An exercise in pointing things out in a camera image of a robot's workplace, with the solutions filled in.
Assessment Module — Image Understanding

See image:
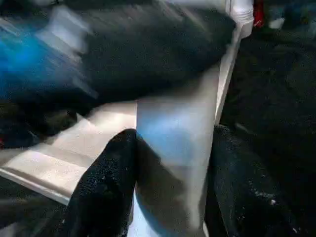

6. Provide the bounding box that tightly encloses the white plastic table top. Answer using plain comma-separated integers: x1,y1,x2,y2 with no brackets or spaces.
0,14,255,206

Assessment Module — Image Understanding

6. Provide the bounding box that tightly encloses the red bottle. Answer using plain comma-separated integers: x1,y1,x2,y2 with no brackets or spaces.
253,0,264,28

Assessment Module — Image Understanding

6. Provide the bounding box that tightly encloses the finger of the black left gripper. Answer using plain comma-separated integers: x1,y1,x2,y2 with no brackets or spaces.
74,6,238,106

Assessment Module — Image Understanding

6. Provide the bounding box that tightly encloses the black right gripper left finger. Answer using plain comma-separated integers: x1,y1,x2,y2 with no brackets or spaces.
62,128,138,237

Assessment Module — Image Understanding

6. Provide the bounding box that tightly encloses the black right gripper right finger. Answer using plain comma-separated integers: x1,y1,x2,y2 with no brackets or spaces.
204,124,301,237

